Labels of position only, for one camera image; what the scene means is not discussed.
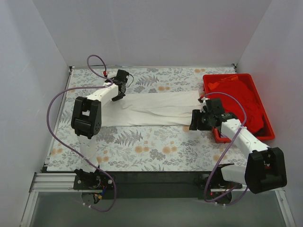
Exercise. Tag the aluminium frame rail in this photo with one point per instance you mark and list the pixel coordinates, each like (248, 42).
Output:
(54, 203)

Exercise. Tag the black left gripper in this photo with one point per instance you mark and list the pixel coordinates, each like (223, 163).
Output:
(119, 96)

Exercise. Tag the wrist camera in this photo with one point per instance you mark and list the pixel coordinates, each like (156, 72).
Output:
(203, 107)
(110, 76)

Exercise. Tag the white t-shirt with robot print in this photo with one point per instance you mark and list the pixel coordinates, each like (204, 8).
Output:
(151, 109)

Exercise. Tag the floral patterned table mat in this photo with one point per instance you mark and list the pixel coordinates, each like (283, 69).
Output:
(165, 148)

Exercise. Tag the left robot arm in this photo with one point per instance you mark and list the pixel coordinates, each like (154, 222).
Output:
(86, 122)

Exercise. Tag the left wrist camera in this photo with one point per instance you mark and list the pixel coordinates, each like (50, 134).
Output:
(110, 76)

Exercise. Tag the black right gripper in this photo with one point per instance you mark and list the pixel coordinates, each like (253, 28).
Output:
(195, 120)

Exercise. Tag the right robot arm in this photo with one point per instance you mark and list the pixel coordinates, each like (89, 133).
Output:
(265, 168)

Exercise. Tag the red t-shirt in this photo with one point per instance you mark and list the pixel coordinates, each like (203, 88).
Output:
(236, 97)

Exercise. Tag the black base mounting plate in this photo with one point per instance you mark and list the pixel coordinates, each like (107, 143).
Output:
(142, 185)

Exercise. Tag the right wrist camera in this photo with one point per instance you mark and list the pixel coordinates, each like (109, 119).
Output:
(203, 107)

